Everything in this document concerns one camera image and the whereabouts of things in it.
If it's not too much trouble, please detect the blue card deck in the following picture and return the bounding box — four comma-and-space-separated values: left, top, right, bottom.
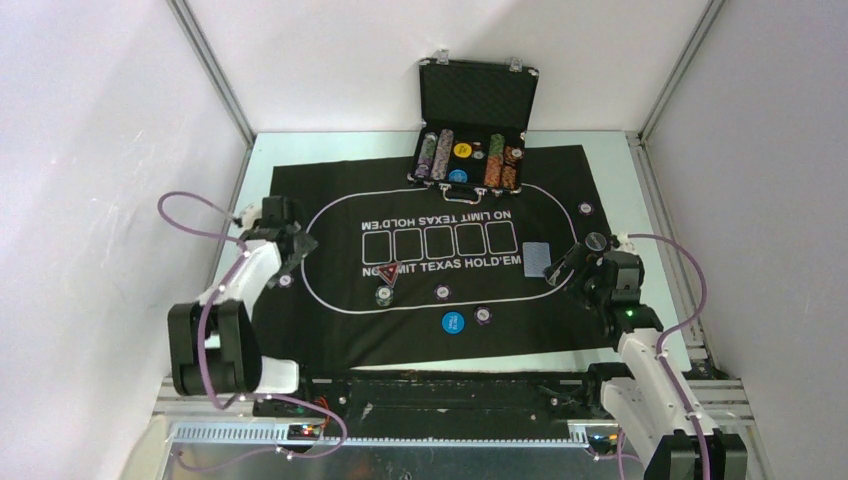
522, 242, 552, 278

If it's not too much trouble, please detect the purple chip bottom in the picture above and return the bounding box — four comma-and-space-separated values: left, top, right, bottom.
473, 305, 493, 325

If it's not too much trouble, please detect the blue round button chip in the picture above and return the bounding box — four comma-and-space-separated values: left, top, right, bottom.
441, 311, 466, 335

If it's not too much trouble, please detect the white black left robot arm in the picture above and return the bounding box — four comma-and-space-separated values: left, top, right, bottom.
167, 196, 318, 417

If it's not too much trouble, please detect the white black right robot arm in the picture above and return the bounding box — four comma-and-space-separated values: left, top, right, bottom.
543, 235, 748, 479

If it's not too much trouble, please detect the red triangular all-in marker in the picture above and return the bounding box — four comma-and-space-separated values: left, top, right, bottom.
376, 262, 402, 288

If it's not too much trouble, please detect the black poker felt mat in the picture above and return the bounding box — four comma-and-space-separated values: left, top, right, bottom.
252, 145, 610, 373

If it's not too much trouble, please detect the brown chip row in case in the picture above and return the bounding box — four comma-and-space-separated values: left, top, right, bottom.
501, 147, 524, 190

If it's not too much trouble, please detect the green orange chip row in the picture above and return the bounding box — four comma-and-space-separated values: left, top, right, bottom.
484, 134, 505, 188

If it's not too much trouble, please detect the blue button in case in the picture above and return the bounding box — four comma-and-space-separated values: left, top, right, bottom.
448, 169, 468, 183

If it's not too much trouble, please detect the purple chip row in case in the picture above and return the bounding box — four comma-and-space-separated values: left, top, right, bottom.
413, 133, 438, 179

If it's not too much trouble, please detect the yellow button in case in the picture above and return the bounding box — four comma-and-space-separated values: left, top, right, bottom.
453, 142, 473, 158

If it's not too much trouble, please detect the pink grey chip row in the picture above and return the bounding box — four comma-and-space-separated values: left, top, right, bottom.
430, 129, 454, 181

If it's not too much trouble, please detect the black aluminium chip case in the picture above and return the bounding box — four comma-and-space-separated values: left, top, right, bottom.
406, 49, 540, 205

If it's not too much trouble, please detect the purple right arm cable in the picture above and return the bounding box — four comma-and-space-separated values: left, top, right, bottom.
616, 233, 710, 480

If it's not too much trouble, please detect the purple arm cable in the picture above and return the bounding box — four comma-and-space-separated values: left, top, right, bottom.
157, 192, 349, 462
616, 233, 710, 480

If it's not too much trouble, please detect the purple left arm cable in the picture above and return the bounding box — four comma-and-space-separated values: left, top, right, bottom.
157, 192, 349, 462

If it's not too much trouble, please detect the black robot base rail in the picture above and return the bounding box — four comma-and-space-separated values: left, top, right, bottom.
294, 370, 613, 441

